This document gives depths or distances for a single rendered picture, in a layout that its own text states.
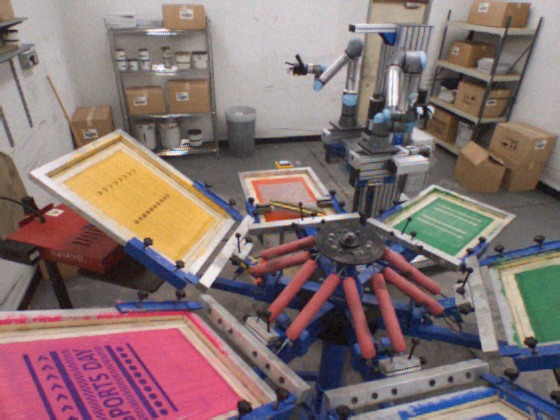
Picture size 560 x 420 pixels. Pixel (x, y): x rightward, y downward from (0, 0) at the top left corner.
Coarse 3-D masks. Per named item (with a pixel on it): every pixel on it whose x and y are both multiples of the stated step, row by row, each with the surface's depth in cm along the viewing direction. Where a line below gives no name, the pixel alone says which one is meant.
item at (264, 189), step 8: (256, 184) 284; (264, 184) 284; (272, 184) 285; (256, 192) 273; (264, 192) 274; (272, 192) 274; (280, 192) 274; (264, 200) 263; (264, 216) 245; (272, 216) 246; (280, 216) 246; (288, 216) 246; (296, 216) 246
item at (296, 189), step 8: (280, 184) 285; (288, 184) 286; (296, 184) 286; (304, 184) 286; (288, 192) 275; (296, 192) 275; (304, 192) 275; (312, 192) 276; (296, 200) 265; (304, 200) 265; (312, 200) 266; (304, 216) 247
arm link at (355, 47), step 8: (352, 40) 286; (360, 40) 286; (352, 48) 284; (360, 48) 285; (344, 56) 287; (352, 56) 286; (336, 64) 291; (344, 64) 291; (328, 72) 294; (336, 72) 294; (320, 80) 298; (328, 80) 298; (320, 88) 299
